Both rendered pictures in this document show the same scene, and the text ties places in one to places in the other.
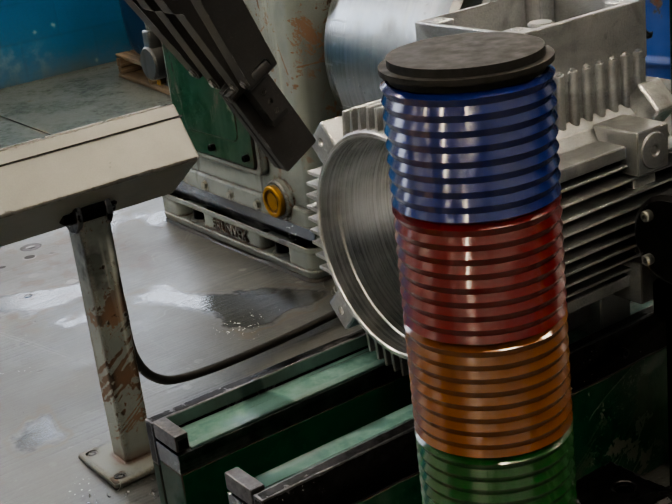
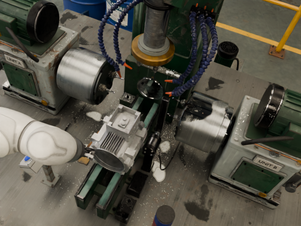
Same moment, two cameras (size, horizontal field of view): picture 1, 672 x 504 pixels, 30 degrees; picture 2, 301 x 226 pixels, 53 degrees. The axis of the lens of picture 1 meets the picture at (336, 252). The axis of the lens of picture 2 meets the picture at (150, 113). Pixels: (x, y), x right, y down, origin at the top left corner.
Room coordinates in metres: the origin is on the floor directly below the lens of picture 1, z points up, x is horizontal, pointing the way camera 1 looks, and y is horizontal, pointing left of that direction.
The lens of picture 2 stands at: (0.23, 0.24, 2.14)
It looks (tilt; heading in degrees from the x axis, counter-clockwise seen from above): 52 degrees down; 319
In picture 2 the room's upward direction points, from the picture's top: 10 degrees clockwise
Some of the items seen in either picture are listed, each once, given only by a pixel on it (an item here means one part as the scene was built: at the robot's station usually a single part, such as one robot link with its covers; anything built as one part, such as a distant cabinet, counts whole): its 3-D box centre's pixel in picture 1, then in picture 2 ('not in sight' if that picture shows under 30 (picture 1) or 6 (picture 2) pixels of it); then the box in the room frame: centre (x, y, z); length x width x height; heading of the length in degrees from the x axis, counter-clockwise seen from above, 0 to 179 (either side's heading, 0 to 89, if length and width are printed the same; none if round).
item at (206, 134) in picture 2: not in sight; (208, 124); (0.69, -0.52, 1.04); 0.41 x 0.25 x 0.25; 34
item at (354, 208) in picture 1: (498, 206); (118, 142); (0.82, -0.12, 1.02); 0.20 x 0.19 x 0.19; 124
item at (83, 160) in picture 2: not in sight; (91, 146); (0.98, -0.05, 0.80); 0.21 x 0.05 x 0.01; 127
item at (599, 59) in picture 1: (531, 62); (123, 123); (0.85, -0.15, 1.11); 0.12 x 0.11 x 0.07; 124
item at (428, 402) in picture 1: (488, 367); not in sight; (0.42, -0.05, 1.10); 0.06 x 0.06 x 0.04
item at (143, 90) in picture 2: not in sight; (150, 89); (1.02, -0.41, 1.02); 0.15 x 0.02 x 0.15; 34
